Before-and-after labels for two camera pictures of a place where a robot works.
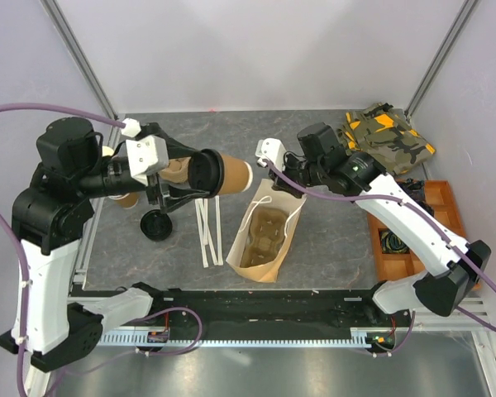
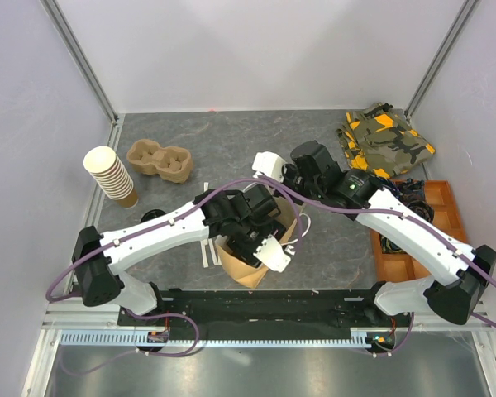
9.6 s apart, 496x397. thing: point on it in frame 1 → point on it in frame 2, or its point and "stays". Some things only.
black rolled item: x=416 y=190 stays
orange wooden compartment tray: x=392 y=266 stays
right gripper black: x=281 y=184 stays
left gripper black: x=174 y=198 → x=269 y=227
